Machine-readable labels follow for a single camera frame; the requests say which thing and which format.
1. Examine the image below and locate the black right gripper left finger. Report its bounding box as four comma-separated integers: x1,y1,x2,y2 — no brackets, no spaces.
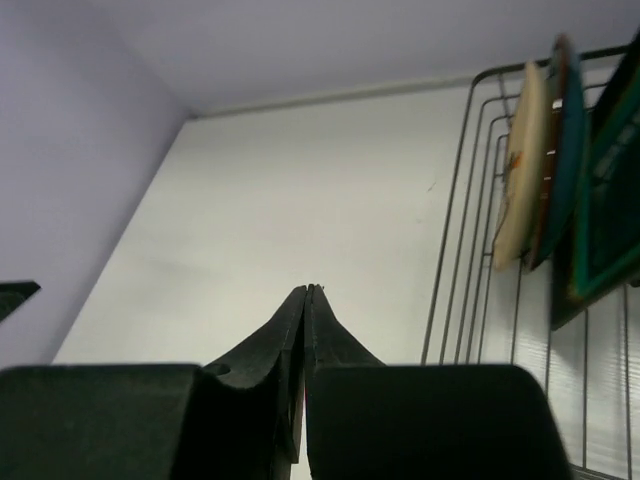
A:
1,287,306,479

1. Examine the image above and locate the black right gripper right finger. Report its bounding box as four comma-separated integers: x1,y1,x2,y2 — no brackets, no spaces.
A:
305,286,570,479

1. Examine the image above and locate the cream bird-pattern plate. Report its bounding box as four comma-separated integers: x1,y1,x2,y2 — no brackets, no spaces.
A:
493,61,551,271

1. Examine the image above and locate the black square floral plate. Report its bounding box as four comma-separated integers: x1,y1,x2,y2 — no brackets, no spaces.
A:
550,40,639,330

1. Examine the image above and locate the teal round plate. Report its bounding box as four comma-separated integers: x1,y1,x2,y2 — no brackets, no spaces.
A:
560,39,587,236

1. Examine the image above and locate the brown-rimmed round plate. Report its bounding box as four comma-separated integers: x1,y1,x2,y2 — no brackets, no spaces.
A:
528,33,572,270

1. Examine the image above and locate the wire dish rack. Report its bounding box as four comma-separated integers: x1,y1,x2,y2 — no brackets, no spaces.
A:
421,63,639,479

